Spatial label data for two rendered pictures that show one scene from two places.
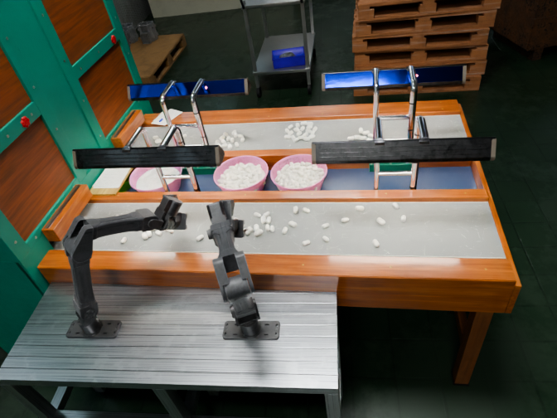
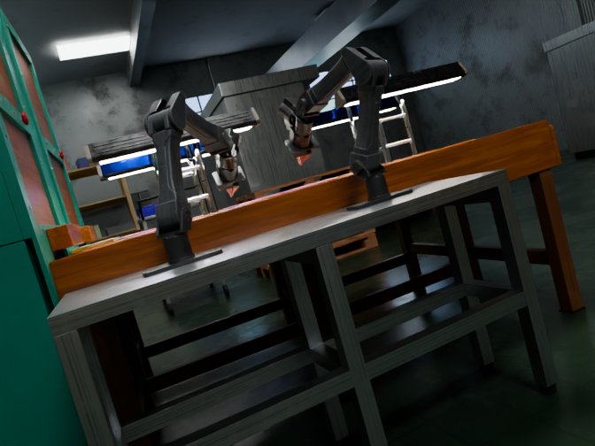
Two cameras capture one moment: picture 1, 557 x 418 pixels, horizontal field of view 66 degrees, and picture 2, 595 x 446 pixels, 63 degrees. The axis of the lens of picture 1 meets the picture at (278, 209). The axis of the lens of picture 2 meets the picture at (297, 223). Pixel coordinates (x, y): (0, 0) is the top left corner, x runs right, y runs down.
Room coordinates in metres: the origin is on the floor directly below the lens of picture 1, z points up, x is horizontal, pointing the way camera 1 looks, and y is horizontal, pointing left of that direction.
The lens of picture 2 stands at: (-0.21, 1.15, 0.79)
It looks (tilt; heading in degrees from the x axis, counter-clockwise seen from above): 4 degrees down; 327
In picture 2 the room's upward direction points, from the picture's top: 16 degrees counter-clockwise
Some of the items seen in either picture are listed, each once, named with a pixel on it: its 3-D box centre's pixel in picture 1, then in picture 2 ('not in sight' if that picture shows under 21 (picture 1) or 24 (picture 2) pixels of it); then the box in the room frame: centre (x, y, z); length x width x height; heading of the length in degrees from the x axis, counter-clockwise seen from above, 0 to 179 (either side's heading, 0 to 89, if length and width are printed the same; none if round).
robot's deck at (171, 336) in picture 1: (188, 279); (264, 237); (1.16, 0.41, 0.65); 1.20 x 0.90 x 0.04; 78
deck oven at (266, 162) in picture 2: not in sight; (274, 165); (6.11, -2.76, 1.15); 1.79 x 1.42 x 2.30; 166
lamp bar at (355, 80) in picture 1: (391, 76); (347, 112); (1.76, -0.60, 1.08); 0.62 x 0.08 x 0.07; 75
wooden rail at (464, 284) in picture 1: (257, 276); (341, 206); (1.10, 0.13, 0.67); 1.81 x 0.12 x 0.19; 75
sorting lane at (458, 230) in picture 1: (263, 228); not in sight; (1.30, 0.07, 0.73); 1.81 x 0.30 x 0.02; 75
